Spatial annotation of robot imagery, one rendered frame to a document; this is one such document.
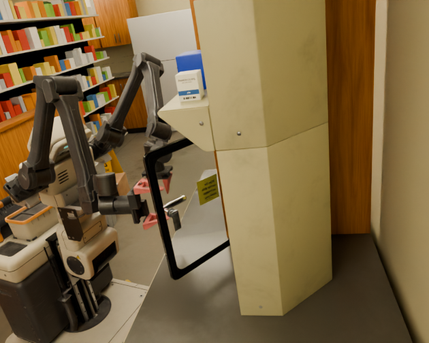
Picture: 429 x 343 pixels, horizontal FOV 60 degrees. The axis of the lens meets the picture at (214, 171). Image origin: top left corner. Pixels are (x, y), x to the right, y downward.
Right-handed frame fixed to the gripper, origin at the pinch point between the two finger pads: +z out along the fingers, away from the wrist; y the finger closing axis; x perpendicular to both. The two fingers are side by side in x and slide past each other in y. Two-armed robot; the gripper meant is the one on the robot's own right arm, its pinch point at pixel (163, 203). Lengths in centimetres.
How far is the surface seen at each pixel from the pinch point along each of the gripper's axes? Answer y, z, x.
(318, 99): 28, 44, -6
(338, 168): -1, 52, 20
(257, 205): 8.1, 29.7, -17.5
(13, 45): 46, -226, 256
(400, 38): 38, 65, 8
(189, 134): 26.1, 16.6, -17.5
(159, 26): 40, -144, 470
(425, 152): 17, 65, -13
